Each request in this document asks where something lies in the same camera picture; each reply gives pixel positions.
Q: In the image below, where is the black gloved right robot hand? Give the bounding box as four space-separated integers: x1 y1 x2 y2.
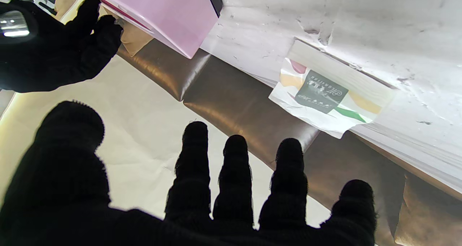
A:
0 0 123 93

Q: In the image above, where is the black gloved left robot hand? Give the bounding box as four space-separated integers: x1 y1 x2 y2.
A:
0 101 378 246

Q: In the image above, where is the pink tissue box cover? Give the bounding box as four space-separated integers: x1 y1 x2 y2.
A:
81 0 223 59

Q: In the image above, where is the printed tissue pack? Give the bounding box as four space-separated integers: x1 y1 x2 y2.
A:
269 40 396 139

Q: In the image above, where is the beige wrinkled backdrop cloth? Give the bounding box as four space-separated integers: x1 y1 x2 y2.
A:
0 55 331 228

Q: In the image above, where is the brown leather sofa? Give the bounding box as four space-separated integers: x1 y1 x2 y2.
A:
117 38 462 246

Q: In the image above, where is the brown throw pillow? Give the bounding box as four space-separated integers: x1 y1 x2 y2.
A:
393 174 462 246

